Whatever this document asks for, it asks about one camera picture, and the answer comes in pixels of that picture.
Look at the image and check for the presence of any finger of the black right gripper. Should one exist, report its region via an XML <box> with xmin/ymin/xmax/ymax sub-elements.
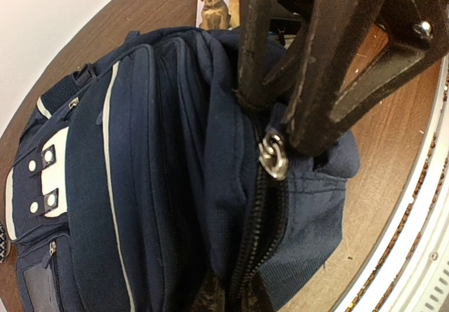
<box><xmin>267</xmin><ymin>0</ymin><xmax>448</xmax><ymax>156</ymax></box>
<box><xmin>235</xmin><ymin>0</ymin><xmax>314</xmax><ymax>111</ymax></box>

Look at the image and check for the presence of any navy blue backpack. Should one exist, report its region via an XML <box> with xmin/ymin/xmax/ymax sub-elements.
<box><xmin>5</xmin><ymin>27</ymin><xmax>360</xmax><ymax>311</ymax></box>

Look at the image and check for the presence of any dog picture book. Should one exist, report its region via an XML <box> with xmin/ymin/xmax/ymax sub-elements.
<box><xmin>196</xmin><ymin>0</ymin><xmax>240</xmax><ymax>30</ymax></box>

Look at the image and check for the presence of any orange patterned bowl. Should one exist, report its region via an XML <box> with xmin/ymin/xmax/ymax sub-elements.
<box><xmin>0</xmin><ymin>223</ymin><xmax>11</xmax><ymax>265</ymax></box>

